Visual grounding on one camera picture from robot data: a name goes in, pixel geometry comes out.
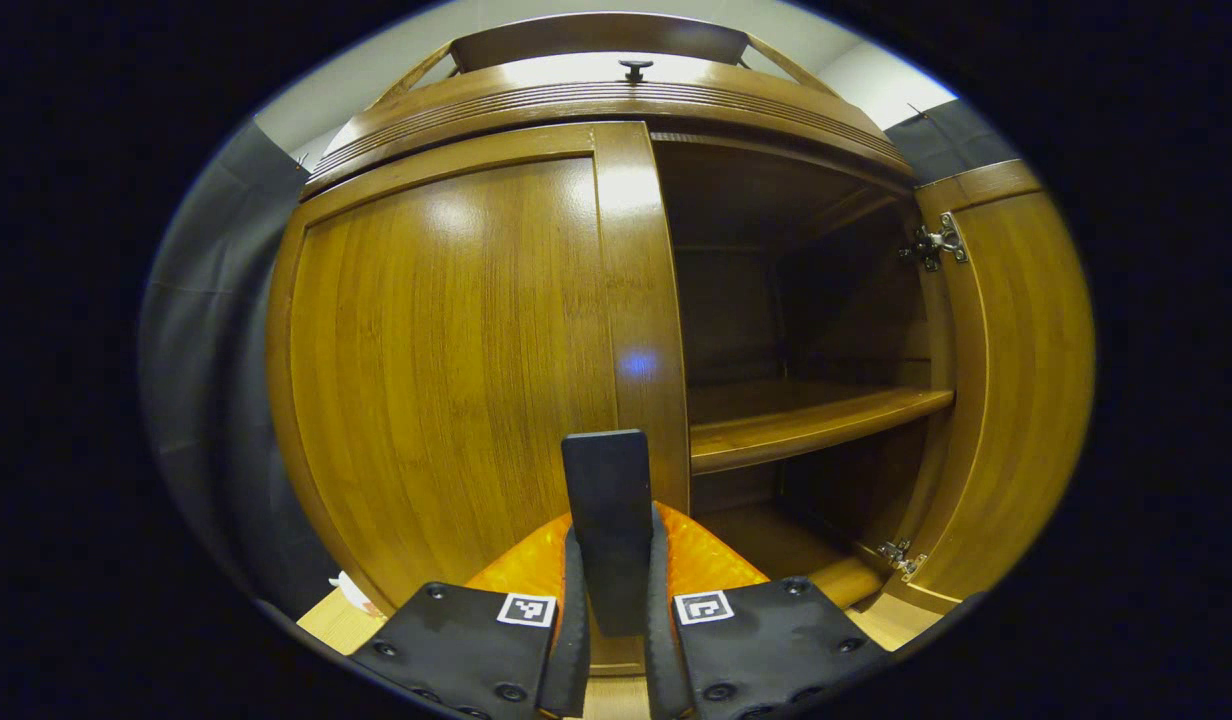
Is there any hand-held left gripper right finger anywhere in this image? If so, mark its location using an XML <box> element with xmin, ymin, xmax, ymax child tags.
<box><xmin>644</xmin><ymin>503</ymin><xmax>889</xmax><ymax>720</ymax></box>

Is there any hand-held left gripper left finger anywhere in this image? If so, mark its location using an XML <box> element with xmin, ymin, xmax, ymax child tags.
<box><xmin>348</xmin><ymin>505</ymin><xmax>592</xmax><ymax>720</ymax></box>

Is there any wooden shoe cabinet door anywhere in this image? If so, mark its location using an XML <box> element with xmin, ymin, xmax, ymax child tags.
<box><xmin>876</xmin><ymin>158</ymin><xmax>1097</xmax><ymax>616</ymax></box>
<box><xmin>266</xmin><ymin>120</ymin><xmax>692</xmax><ymax>641</ymax></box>

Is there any wooden double-door shoe cabinet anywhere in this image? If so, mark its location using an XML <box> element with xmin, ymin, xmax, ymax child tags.
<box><xmin>301</xmin><ymin>12</ymin><xmax>962</xmax><ymax>611</ymax></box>

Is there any wooden cabinet inner shelf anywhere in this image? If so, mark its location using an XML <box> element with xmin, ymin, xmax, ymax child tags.
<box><xmin>688</xmin><ymin>378</ymin><xmax>955</xmax><ymax>476</ymax></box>

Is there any wooden cabinet drawer with knob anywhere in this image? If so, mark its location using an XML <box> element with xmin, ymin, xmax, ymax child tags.
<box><xmin>304</xmin><ymin>58</ymin><xmax>917</xmax><ymax>196</ymax></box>

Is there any white crumpled tissue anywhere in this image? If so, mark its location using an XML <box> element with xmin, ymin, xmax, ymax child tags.
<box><xmin>328</xmin><ymin>570</ymin><xmax>382</xmax><ymax>613</ymax></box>

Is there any black backdrop cloth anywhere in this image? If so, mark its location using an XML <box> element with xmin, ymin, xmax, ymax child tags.
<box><xmin>141</xmin><ymin>98</ymin><xmax>1022</xmax><ymax>621</ymax></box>

